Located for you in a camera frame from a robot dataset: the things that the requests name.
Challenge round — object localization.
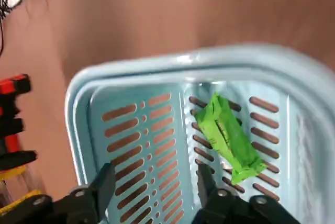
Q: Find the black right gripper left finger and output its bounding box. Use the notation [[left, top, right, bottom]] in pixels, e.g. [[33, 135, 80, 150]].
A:
[[0, 162, 116, 224]]

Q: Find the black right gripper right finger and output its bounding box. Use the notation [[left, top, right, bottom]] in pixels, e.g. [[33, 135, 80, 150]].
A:
[[193, 163, 302, 224]]

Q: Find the green snack packet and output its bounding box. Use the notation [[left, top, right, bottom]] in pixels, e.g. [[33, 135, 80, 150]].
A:
[[193, 92, 267, 185]]

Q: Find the black orange barcode scanner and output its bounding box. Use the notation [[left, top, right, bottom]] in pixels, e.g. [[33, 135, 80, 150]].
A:
[[0, 73, 38, 171]]

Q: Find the light blue plastic basket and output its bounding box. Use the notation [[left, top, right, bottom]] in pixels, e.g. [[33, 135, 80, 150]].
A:
[[64, 42, 335, 224]]

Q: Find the yellow tea bottle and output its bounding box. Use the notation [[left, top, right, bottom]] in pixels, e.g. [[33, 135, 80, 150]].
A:
[[0, 189, 41, 210], [0, 165, 27, 182]]

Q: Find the black table cable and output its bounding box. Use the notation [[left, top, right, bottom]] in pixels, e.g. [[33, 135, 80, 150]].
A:
[[0, 0, 50, 54]]

